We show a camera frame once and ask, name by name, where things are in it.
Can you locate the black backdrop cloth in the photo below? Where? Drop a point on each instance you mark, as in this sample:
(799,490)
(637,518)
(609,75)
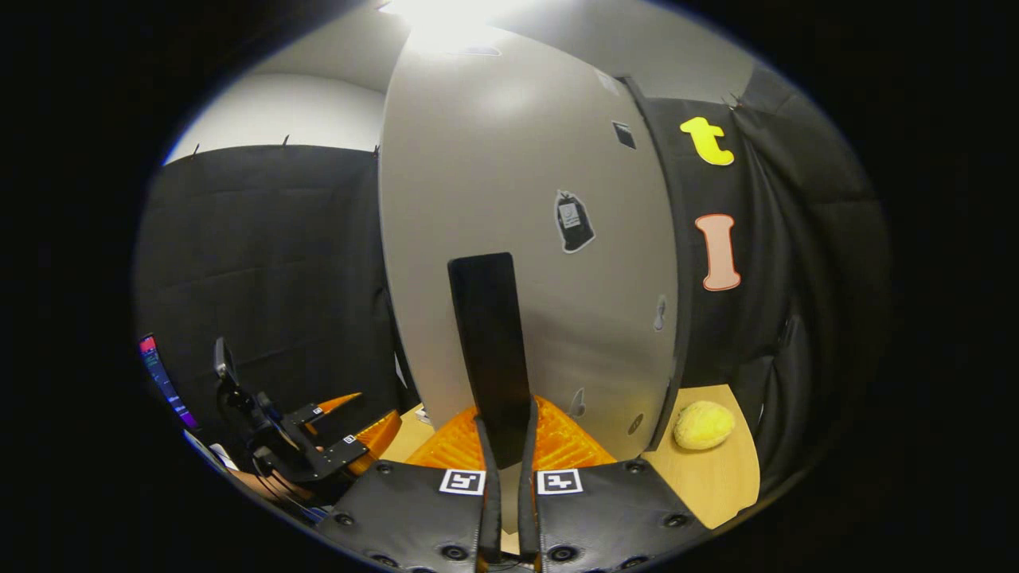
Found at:
(263,239)

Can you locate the computer monitor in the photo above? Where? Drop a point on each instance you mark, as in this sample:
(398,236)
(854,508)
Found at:
(163,382)

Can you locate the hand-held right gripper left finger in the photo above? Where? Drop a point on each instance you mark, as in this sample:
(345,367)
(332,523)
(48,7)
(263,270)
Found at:
(487,517)

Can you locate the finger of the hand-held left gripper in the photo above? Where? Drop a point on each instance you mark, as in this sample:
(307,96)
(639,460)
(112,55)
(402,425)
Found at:
(342,454)
(306,414)

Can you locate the dark grey cabinet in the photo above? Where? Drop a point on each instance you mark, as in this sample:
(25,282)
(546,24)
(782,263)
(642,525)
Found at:
(649,107)

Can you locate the yellow lumpy ball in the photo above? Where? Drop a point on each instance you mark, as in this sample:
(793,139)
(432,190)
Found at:
(704,425)

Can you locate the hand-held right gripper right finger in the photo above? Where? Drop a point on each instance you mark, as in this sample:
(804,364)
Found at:
(527,517)

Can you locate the light grey cabinet door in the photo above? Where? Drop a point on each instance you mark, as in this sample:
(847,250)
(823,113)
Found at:
(478,159)

